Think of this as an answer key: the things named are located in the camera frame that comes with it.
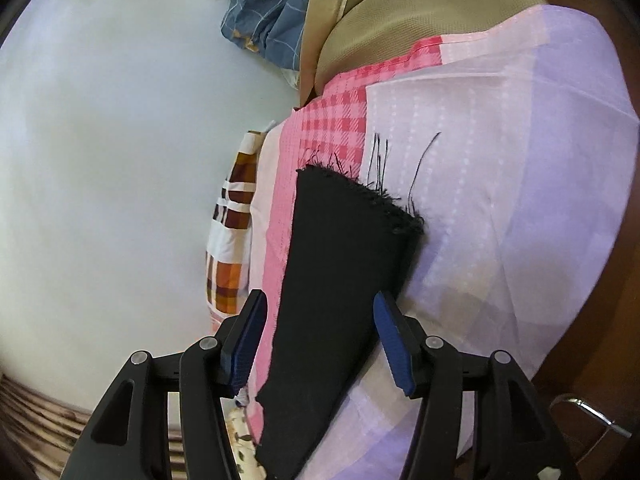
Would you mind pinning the chrome metal handle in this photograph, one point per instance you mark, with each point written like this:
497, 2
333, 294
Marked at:
591, 411

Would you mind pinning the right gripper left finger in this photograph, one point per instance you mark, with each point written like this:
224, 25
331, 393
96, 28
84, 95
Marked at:
126, 436

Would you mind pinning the tan fabric headboard cushion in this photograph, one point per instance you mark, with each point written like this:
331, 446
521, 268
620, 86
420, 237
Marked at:
341, 35

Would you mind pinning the orange brown checked pillow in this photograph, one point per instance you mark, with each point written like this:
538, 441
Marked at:
227, 256

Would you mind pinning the blue checked cloth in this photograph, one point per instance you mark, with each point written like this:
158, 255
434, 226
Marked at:
273, 29

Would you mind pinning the black pants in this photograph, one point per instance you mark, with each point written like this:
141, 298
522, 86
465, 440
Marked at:
348, 243

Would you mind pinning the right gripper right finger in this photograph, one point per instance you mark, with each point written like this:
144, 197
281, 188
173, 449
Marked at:
514, 436

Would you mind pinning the pink checked bed sheet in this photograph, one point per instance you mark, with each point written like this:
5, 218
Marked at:
517, 146

